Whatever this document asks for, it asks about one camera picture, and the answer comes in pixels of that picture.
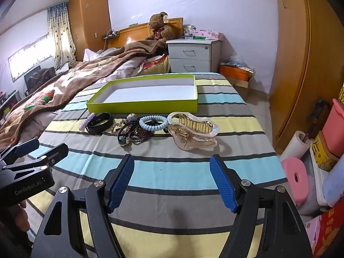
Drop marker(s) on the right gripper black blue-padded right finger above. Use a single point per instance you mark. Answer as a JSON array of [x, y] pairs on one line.
[[283, 232]]

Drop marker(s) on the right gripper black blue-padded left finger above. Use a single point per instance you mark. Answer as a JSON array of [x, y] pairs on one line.
[[60, 233]]

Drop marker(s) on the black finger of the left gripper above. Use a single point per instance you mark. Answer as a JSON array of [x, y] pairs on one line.
[[21, 149], [49, 158]]

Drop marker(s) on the translucent pink hair claw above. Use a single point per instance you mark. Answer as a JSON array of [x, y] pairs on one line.
[[191, 132]]

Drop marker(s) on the dark beaded necklace amber pendant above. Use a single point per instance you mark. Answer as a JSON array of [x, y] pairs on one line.
[[137, 135]]

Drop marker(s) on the person's left hand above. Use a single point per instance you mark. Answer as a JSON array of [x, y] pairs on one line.
[[21, 217]]

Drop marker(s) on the pink plastic stool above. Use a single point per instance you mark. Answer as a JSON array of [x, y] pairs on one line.
[[296, 174]]

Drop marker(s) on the brown fleece blanket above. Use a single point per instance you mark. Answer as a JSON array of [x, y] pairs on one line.
[[66, 86]]

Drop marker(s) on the white paper roll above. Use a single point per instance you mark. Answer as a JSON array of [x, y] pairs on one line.
[[297, 146]]

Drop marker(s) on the yellow tin box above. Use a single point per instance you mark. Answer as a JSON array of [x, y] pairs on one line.
[[323, 157]]

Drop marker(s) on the striped bed sheet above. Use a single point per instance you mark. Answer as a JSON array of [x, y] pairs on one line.
[[172, 207]]

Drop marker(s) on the patterned window curtain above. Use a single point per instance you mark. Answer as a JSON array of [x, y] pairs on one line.
[[59, 31]]

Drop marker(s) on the white lilac duvet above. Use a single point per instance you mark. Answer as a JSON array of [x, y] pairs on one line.
[[130, 68]]

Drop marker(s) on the green shallow cardboard box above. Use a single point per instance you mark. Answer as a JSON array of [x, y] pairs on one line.
[[153, 94]]

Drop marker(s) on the cardboard box on floor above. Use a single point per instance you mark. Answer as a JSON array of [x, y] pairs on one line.
[[242, 87]]

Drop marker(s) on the yellow mattress sheet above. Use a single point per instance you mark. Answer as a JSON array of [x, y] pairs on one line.
[[156, 65]]

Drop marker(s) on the orange plastic bin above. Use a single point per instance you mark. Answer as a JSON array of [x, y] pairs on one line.
[[234, 72]]

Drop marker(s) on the tall wooden wardrobe corner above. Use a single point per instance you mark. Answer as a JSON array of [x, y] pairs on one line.
[[90, 22]]

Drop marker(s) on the wooden headboard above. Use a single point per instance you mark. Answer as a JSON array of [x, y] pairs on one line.
[[140, 32]]

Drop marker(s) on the large wooden wardrobe right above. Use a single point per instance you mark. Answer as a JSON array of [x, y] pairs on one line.
[[308, 68]]

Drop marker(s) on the brown teddy bear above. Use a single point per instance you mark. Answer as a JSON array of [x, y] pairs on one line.
[[160, 31]]

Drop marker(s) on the grey drawer nightstand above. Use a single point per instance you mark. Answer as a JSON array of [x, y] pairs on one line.
[[189, 56]]

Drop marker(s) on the pink floral box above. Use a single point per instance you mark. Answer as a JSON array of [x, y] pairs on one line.
[[207, 34]]

